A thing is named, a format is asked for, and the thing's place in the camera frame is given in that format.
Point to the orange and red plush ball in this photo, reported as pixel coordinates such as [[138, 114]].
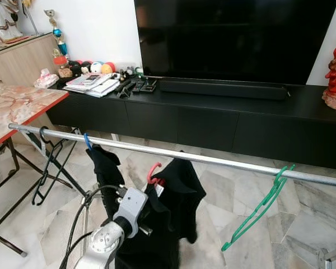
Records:
[[108, 68]]

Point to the black tv console cabinet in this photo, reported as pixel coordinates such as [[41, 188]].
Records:
[[213, 126]]

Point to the gold and blue trophy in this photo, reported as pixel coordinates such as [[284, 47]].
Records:
[[60, 42]]

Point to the glass jar with red lid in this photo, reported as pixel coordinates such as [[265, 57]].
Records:
[[63, 67]]

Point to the black soundbar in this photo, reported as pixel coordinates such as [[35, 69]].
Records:
[[224, 89]]

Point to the mouse face plush ball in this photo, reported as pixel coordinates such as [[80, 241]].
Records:
[[85, 68]]

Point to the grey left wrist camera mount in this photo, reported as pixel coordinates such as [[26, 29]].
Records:
[[131, 210]]

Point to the small panda toy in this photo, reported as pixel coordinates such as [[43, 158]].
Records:
[[123, 74]]

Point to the white and blue plush ball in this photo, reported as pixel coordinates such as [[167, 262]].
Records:
[[96, 68]]

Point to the pink floral tissue pack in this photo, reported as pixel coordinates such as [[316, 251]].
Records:
[[47, 80]]

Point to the marble top folding table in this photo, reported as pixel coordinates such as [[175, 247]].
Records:
[[17, 103]]

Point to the blue plastic hanger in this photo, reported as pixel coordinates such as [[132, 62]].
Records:
[[87, 141]]

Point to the black t-shirt with logo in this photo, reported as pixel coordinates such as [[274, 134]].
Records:
[[103, 174]]

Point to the stack of books and papers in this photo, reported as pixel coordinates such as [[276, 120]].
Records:
[[95, 87]]

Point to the plain black shirt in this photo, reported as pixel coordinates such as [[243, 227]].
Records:
[[179, 207]]

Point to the silver metal clothes rack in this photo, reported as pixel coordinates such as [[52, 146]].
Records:
[[224, 162]]

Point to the black flat television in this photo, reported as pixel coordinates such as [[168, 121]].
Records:
[[235, 39]]

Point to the light wooden sideboard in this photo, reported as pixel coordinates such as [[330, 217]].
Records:
[[22, 61]]

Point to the white ceramic figurine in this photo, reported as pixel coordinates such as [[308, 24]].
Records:
[[3, 22]]

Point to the small black desk clock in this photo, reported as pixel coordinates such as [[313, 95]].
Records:
[[145, 86]]

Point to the grey calculator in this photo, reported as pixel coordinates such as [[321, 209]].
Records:
[[89, 80]]

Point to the black round plush ball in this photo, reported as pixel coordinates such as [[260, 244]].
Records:
[[73, 68]]

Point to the green and white bottle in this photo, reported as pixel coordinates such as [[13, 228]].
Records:
[[138, 73]]

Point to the black remote control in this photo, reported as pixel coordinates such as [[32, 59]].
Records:
[[126, 89]]

